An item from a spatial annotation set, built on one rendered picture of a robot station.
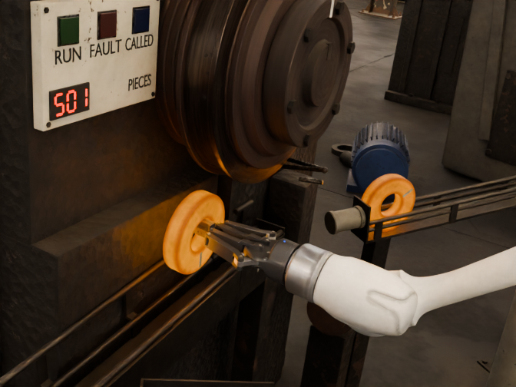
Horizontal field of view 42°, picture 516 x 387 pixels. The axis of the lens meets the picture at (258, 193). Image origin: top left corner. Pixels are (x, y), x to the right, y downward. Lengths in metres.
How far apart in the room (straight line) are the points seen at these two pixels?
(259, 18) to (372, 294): 0.48
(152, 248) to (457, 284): 0.55
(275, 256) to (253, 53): 0.34
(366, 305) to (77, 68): 0.56
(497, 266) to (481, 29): 2.92
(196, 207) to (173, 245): 0.08
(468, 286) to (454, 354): 1.35
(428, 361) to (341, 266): 1.40
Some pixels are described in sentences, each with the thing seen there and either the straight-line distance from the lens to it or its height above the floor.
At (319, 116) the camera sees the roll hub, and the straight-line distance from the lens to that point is 1.32.
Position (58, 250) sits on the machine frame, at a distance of 1.08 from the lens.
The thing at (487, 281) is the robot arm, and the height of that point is 0.86.
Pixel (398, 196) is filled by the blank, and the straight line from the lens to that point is 1.79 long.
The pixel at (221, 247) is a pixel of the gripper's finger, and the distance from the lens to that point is 1.15.
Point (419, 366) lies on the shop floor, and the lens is 2.42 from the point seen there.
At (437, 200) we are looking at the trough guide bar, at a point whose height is 0.68.
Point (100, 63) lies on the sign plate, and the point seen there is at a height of 1.14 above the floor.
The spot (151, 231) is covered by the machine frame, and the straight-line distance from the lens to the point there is 1.24.
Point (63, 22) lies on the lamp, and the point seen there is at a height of 1.21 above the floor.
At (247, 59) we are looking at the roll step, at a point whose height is 1.15.
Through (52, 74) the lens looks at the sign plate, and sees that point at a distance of 1.00.
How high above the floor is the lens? 1.40
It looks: 24 degrees down
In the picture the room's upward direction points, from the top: 7 degrees clockwise
